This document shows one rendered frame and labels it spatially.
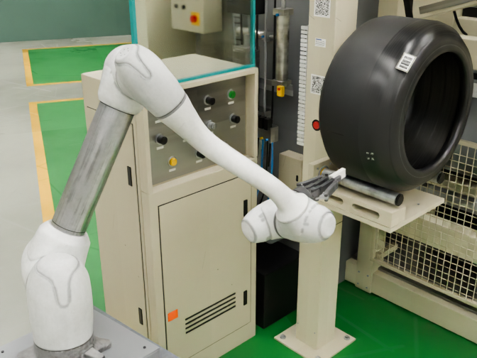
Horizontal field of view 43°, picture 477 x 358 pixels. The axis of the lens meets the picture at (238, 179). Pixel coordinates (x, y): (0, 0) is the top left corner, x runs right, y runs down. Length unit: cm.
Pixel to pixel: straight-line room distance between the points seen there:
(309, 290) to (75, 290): 137
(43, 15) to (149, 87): 932
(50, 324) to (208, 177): 97
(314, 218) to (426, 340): 153
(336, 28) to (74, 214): 115
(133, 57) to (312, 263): 143
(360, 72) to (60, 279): 111
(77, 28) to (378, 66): 914
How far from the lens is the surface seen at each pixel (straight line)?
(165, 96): 153
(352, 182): 226
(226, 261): 257
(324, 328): 284
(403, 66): 197
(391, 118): 197
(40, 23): 1081
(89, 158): 171
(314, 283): 268
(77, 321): 163
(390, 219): 218
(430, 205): 240
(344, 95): 202
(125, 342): 177
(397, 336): 304
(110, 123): 168
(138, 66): 151
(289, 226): 165
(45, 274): 160
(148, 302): 246
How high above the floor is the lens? 179
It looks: 23 degrees down
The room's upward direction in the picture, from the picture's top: straight up
